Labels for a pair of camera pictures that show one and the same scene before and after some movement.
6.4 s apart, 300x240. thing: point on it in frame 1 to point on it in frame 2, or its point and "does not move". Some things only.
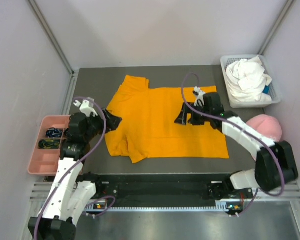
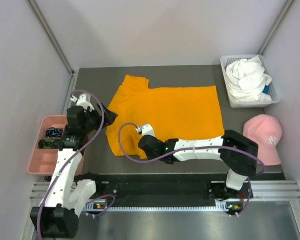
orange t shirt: (147, 129) does not move
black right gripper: (182, 118) to (150, 157)
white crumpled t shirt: (247, 80) does not move
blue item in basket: (266, 89) does not move
